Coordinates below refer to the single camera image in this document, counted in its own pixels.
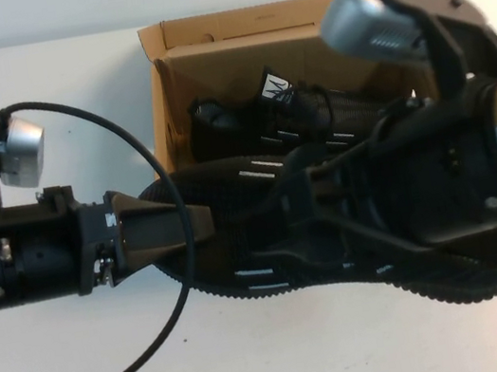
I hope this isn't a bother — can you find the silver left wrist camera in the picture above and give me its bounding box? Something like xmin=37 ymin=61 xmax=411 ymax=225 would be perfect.
xmin=0 ymin=110 xmax=57 ymax=195

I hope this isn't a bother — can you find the black left camera cable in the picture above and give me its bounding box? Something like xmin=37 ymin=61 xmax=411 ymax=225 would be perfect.
xmin=0 ymin=76 xmax=214 ymax=372

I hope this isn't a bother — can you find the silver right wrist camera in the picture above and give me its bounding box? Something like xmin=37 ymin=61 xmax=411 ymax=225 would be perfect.
xmin=315 ymin=0 xmax=430 ymax=76

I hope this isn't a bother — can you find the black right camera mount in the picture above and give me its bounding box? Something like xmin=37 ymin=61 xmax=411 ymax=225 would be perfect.
xmin=368 ymin=0 xmax=497 ymax=112

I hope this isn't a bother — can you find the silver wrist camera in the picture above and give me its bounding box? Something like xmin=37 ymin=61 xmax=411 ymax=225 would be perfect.
xmin=0 ymin=110 xmax=57 ymax=195
xmin=315 ymin=0 xmax=430 ymax=76

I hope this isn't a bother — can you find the black mesh sneaker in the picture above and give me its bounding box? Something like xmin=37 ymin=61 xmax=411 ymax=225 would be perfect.
xmin=179 ymin=43 xmax=418 ymax=172
xmin=132 ymin=105 xmax=497 ymax=356

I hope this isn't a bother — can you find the brown cardboard shoe box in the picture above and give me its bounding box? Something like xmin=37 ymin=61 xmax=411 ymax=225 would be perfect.
xmin=136 ymin=0 xmax=447 ymax=180

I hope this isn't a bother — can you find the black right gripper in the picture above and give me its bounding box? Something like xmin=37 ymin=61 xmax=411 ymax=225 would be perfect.
xmin=230 ymin=79 xmax=497 ymax=289

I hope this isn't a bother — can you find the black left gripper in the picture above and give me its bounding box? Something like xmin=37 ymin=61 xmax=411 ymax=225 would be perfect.
xmin=4 ymin=173 xmax=224 ymax=307

